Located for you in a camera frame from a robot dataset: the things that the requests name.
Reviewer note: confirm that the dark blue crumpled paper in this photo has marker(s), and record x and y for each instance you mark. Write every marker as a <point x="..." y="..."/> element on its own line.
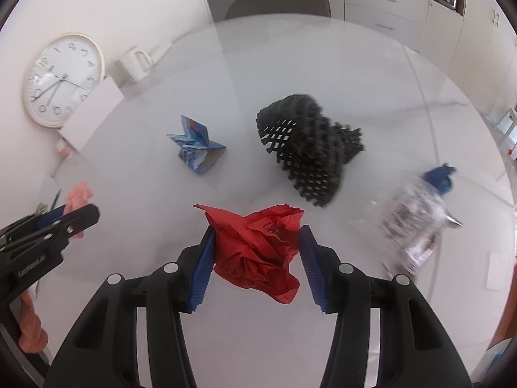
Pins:
<point x="440" y="178"/>

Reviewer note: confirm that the white paper sheet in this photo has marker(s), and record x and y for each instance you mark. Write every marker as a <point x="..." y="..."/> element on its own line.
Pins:
<point x="70" y="171"/>

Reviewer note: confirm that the grey drawer cabinet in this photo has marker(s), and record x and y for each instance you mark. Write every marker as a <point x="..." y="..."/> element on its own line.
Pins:
<point x="383" y="8"/>

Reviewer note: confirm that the round white wall clock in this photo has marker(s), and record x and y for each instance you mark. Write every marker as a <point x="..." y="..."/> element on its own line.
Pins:
<point x="62" y="79"/>

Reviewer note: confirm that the clear printed plastic wrapper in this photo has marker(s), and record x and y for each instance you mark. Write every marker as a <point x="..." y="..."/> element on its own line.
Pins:
<point x="416" y="222"/>

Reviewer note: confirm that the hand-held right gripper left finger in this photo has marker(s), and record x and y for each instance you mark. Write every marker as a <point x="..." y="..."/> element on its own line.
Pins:
<point x="202" y="270"/>

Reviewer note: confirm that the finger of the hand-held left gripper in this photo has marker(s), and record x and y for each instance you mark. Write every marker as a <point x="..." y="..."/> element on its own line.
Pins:
<point x="74" y="220"/>
<point x="50" y="216"/>

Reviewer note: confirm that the pink paper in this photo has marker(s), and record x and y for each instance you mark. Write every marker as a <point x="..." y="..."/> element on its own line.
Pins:
<point x="80" y="196"/>

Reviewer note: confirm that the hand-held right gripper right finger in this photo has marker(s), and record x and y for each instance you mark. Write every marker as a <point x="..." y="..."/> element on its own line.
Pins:
<point x="313" y="270"/>

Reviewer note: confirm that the blue folded carton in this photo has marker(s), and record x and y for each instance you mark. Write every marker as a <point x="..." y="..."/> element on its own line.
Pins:
<point x="198" y="145"/>

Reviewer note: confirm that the black pen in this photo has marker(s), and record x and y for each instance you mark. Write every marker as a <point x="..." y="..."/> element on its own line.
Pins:
<point x="55" y="199"/>

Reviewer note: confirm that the white mug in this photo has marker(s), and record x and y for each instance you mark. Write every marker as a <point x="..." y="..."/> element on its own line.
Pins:
<point x="131" y="64"/>

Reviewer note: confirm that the white rectangular box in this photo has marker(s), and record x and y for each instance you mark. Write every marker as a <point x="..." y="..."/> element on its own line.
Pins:
<point x="95" y="117"/>

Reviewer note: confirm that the white stool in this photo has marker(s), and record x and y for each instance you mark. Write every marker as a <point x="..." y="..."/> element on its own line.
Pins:
<point x="508" y="127"/>

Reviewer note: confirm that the person's left hand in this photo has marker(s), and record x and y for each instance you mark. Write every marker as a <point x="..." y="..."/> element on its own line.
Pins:
<point x="32" y="323"/>

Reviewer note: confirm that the red paper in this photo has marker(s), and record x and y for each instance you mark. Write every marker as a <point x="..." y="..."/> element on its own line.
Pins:
<point x="258" y="250"/>

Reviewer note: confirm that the grey chair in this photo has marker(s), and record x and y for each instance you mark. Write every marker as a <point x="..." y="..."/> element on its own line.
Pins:
<point x="278" y="6"/>

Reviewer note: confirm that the black foam net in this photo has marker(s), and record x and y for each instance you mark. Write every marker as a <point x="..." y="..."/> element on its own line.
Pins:
<point x="311" y="145"/>

